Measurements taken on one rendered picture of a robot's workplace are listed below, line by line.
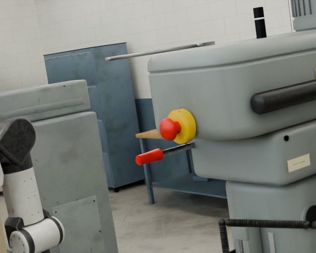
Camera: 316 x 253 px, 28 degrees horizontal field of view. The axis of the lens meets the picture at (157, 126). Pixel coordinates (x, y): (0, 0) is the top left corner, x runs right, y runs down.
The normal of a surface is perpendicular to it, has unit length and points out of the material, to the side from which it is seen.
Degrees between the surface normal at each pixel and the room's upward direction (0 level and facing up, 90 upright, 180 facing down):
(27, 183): 88
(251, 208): 90
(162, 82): 90
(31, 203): 88
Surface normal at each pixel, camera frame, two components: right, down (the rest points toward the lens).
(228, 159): -0.78, 0.19
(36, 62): 0.61, 0.01
